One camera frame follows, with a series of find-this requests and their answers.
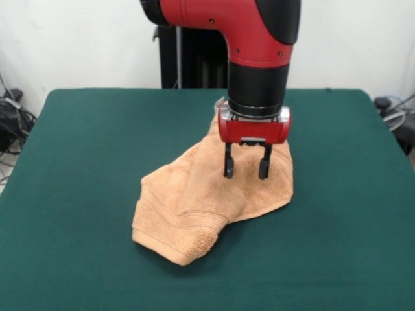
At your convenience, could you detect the tan terry towel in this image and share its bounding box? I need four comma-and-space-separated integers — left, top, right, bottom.
131, 95, 295, 267

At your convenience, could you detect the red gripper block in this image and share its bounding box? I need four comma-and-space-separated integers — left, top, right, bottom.
217, 106, 292, 181

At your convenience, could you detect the black cable bundle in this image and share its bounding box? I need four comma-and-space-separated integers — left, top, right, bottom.
0, 97, 37, 156

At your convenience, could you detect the dark green table cloth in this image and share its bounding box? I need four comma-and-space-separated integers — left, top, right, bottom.
0, 87, 415, 311

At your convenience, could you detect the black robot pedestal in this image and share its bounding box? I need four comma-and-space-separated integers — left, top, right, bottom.
152, 19, 230, 89

